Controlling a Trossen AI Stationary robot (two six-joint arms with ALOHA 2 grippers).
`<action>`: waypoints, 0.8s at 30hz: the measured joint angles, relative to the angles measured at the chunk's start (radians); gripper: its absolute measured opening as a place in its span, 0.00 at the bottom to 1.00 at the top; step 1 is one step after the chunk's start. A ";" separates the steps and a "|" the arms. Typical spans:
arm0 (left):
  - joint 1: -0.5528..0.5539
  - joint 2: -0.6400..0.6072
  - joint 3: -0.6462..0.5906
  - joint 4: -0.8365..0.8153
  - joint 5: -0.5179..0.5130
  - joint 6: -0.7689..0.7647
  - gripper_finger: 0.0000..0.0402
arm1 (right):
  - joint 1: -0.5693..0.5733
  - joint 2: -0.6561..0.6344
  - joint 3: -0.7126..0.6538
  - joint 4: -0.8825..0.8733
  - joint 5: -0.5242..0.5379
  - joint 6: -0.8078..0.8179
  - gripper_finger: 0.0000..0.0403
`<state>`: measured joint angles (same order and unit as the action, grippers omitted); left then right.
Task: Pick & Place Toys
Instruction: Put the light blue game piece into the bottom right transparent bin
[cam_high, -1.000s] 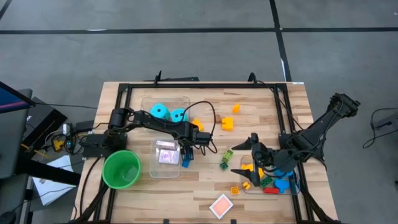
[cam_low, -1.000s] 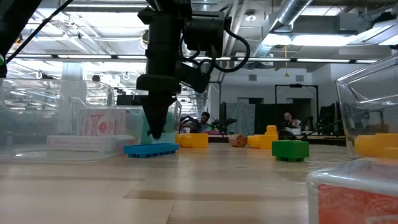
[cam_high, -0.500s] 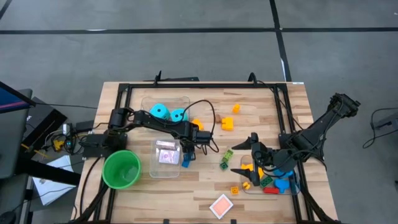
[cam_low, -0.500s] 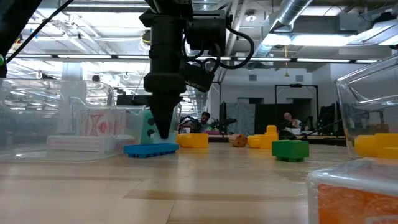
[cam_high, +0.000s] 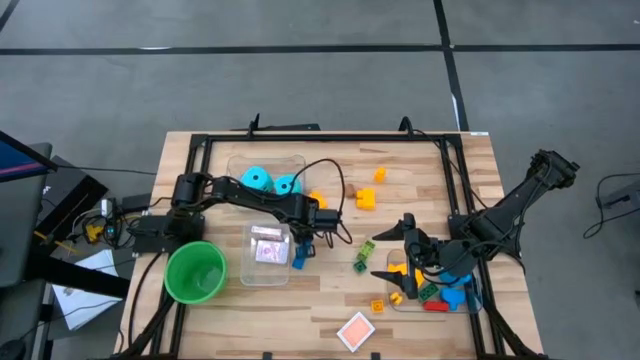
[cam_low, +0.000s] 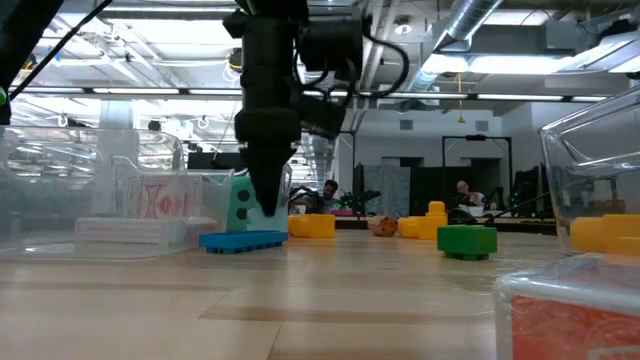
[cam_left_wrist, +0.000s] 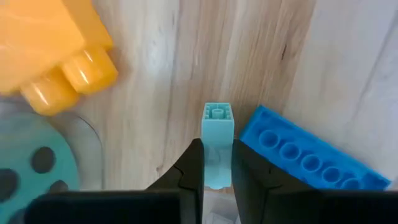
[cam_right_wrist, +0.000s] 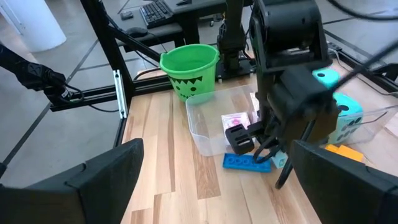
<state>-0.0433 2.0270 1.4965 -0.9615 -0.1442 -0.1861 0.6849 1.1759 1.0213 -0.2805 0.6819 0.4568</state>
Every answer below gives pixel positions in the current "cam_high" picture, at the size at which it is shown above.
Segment black floor cable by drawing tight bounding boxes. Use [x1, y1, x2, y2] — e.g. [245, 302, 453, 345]
[582, 171, 640, 240]

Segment wide clear handled bin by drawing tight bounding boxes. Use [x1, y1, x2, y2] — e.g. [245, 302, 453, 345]
[221, 153, 307, 208]

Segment grey side desk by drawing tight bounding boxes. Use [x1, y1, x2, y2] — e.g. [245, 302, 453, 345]
[0, 142, 54, 291]

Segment lime green building brick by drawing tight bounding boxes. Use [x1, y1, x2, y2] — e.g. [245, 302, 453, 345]
[356, 239, 377, 263]

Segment black computer case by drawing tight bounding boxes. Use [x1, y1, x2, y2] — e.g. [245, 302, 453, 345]
[37, 154, 110, 241]

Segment green plastic bucket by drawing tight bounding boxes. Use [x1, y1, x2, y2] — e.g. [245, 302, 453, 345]
[163, 240, 230, 306]

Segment pink playing card deck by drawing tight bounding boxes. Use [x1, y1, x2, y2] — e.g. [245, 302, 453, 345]
[254, 239, 291, 266]

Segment white paper sheets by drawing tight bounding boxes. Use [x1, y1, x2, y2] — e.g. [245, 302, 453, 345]
[51, 248, 125, 332]

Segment tall clear plastic container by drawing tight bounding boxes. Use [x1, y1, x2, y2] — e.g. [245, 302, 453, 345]
[240, 221, 292, 288]

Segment blue long brick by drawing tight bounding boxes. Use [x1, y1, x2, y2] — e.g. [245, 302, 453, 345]
[291, 242, 314, 272]

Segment orange playing card deck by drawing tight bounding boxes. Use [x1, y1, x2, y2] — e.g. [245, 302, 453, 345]
[335, 311, 377, 354]

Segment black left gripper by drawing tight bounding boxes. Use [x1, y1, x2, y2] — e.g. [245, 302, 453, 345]
[287, 195, 324, 260]

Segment clear rounded plastic bin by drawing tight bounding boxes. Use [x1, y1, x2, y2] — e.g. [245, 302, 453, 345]
[384, 248, 483, 315]

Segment monitor with blue screen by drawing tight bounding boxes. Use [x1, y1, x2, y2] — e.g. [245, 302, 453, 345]
[0, 129, 59, 184]

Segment yellow stepped building block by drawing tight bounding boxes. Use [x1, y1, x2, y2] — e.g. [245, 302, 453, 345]
[355, 187, 378, 212]
[308, 190, 330, 211]

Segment green long building brick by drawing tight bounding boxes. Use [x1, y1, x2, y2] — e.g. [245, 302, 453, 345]
[417, 282, 441, 303]

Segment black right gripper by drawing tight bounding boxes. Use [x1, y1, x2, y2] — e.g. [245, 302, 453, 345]
[370, 212, 445, 302]

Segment grey floor device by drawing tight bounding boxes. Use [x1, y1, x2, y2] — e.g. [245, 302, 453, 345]
[599, 180, 640, 212]

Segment black floor beam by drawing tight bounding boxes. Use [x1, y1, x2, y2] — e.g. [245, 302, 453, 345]
[24, 254, 132, 300]

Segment black metal table frame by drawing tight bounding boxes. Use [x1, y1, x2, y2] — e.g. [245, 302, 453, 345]
[169, 130, 501, 360]

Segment black rear bracket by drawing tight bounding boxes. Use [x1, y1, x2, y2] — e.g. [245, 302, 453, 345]
[232, 112, 322, 134]

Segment teal foam die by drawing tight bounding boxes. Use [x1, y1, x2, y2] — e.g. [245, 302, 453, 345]
[273, 173, 304, 197]
[240, 165, 276, 194]

